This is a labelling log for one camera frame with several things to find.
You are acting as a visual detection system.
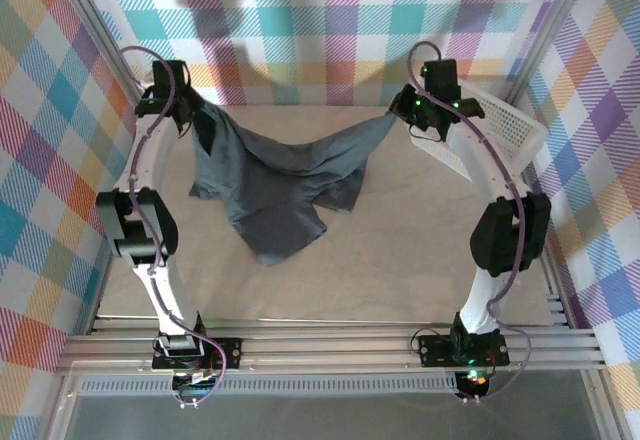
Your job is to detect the grey-blue t-shirt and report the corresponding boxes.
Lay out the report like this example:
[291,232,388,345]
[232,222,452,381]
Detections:
[187,87,409,267]

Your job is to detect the white perforated plastic basket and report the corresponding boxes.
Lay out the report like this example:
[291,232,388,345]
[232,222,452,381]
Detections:
[407,82,550,184]

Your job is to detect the grey metal sheet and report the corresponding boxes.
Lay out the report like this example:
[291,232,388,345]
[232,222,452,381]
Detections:
[49,384,626,440]

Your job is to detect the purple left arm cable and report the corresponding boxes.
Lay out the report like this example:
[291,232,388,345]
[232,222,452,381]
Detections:
[119,45,231,409]

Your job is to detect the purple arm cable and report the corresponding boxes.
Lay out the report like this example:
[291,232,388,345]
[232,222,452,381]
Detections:
[119,45,231,409]
[408,41,532,405]

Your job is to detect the aluminium left frame post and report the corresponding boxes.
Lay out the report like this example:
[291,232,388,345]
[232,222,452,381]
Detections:
[47,0,159,126]

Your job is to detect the aluminium frame post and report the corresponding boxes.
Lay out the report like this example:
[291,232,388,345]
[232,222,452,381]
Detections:
[504,0,599,106]
[47,0,159,126]

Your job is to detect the aluminium right frame post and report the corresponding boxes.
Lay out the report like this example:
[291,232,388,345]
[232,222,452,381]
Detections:
[504,0,599,106]

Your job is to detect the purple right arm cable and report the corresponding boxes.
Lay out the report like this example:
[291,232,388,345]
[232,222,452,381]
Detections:
[408,41,532,405]

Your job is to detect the aluminium left side rail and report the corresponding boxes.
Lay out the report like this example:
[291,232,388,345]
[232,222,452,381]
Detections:
[88,109,161,334]

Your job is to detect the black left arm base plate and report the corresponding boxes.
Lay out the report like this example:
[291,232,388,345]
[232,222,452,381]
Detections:
[151,337,244,372]

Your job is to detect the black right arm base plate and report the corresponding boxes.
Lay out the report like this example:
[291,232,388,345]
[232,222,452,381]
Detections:
[417,332,511,367]

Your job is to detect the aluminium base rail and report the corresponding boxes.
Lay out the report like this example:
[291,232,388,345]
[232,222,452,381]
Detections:
[54,318,609,376]

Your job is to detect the grey slotted cable duct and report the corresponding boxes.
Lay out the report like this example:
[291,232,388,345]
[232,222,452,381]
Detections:
[78,378,460,396]

